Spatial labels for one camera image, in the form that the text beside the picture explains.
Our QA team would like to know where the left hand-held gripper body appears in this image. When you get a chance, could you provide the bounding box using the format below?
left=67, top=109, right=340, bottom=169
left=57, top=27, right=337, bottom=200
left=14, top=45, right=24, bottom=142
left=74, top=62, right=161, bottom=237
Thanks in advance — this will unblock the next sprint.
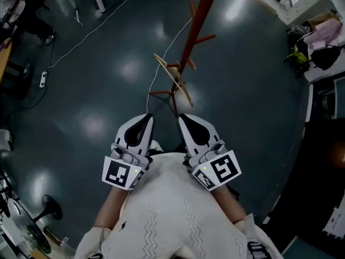
left=101, top=143, right=153, bottom=191

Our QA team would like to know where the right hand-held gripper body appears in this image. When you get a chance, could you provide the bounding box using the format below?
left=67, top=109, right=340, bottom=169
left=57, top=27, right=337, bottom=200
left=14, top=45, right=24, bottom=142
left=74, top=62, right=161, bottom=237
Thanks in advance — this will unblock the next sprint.
left=183, top=141, right=242, bottom=192

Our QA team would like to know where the wooden clothes hanger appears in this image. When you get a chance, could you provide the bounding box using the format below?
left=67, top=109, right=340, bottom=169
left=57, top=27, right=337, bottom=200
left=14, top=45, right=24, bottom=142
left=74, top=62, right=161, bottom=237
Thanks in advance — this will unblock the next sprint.
left=153, top=53, right=195, bottom=108

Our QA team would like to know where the person's left forearm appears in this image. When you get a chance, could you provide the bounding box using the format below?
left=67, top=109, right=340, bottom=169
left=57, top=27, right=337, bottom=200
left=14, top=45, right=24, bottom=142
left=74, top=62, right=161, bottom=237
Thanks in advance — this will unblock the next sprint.
left=94, top=186, right=130, bottom=229

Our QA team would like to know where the person's right forearm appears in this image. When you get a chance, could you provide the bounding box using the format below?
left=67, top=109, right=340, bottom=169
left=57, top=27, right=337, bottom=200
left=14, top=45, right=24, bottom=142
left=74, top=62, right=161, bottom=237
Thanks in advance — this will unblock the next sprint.
left=211, top=186, right=247, bottom=225

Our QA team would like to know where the person's left white shoe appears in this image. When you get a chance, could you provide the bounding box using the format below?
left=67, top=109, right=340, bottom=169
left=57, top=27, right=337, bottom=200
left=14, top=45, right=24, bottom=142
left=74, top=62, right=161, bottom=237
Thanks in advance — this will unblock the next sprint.
left=149, top=140, right=164, bottom=154

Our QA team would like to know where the cream knit sweater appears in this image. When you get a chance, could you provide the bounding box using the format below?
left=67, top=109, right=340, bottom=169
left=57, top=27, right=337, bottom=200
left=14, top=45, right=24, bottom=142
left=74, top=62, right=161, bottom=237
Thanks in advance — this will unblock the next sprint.
left=74, top=152, right=284, bottom=259

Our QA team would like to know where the black desk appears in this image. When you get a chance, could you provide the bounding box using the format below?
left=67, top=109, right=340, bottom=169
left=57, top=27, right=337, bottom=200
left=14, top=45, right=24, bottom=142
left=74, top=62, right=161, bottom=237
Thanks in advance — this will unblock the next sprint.
left=266, top=117, right=345, bottom=253

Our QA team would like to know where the white power strip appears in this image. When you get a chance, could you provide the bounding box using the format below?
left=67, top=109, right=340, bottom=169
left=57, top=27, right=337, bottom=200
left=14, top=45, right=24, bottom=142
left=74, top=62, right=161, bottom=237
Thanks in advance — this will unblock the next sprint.
left=39, top=71, right=49, bottom=89

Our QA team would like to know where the white framed glass panel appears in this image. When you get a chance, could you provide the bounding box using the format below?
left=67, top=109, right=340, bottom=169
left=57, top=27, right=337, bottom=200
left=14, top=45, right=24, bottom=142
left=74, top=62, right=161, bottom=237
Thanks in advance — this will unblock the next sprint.
left=305, top=77, right=345, bottom=122

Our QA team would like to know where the white cart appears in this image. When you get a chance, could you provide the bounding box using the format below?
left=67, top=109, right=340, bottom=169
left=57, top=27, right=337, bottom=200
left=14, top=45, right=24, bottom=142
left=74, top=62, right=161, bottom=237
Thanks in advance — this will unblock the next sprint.
left=0, top=128, right=13, bottom=152

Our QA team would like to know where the yellow-green bag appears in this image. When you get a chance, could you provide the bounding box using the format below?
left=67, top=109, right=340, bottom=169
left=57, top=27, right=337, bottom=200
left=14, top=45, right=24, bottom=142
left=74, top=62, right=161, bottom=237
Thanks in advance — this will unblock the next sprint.
left=282, top=44, right=309, bottom=65

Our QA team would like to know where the red-brown wooden coat stand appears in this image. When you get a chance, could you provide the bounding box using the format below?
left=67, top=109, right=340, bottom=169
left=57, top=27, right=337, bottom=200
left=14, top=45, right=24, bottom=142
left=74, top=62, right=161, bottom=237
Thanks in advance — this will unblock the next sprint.
left=148, top=0, right=250, bottom=117

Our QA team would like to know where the white table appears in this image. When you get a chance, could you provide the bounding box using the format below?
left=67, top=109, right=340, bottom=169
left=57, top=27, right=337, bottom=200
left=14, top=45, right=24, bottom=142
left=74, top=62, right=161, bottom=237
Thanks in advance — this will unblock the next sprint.
left=304, top=46, right=345, bottom=85

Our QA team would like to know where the white paper sheet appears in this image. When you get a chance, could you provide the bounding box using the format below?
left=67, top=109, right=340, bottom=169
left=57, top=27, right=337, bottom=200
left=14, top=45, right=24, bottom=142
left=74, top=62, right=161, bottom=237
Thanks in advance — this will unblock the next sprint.
left=321, top=203, right=345, bottom=240

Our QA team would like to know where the white pole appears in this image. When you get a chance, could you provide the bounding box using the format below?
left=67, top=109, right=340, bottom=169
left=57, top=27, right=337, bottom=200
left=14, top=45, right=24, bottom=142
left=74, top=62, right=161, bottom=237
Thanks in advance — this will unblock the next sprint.
left=68, top=0, right=85, bottom=27

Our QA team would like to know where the black bag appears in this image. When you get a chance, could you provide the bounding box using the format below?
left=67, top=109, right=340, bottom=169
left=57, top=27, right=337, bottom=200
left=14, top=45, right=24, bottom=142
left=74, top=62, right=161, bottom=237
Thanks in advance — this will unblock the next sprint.
left=309, top=44, right=344, bottom=71

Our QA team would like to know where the round wooden table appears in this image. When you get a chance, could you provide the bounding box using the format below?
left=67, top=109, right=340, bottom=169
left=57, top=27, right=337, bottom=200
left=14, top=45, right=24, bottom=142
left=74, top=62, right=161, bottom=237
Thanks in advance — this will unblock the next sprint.
left=0, top=37, right=32, bottom=100

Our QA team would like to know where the pink garment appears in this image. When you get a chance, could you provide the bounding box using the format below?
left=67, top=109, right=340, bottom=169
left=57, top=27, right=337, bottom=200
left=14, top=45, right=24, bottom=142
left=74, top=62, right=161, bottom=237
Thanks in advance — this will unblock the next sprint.
left=303, top=17, right=343, bottom=51

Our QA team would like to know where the white cabinet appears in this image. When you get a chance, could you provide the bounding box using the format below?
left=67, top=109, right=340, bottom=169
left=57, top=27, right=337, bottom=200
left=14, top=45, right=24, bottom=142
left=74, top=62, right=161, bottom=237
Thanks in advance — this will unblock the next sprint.
left=280, top=0, right=335, bottom=27

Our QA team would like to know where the brown cardboard box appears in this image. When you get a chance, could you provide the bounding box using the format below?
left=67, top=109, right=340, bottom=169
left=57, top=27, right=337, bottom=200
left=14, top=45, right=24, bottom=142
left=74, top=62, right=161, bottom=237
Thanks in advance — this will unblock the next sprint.
left=307, top=9, right=339, bottom=28

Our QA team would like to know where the black pedestal round table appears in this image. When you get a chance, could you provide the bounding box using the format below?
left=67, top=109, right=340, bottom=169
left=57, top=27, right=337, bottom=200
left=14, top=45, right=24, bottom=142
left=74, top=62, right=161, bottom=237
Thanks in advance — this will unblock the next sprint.
left=5, top=194, right=64, bottom=256

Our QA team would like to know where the striped black white strap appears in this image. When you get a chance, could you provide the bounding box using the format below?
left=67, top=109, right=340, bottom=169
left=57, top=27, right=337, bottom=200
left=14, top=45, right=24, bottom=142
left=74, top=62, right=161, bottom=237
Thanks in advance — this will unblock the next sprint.
left=246, top=240, right=272, bottom=259

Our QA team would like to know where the white power cable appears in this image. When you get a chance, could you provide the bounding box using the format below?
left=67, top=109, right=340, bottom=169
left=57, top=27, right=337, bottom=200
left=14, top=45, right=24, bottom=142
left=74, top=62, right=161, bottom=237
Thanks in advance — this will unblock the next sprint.
left=146, top=16, right=195, bottom=114
left=46, top=0, right=142, bottom=71

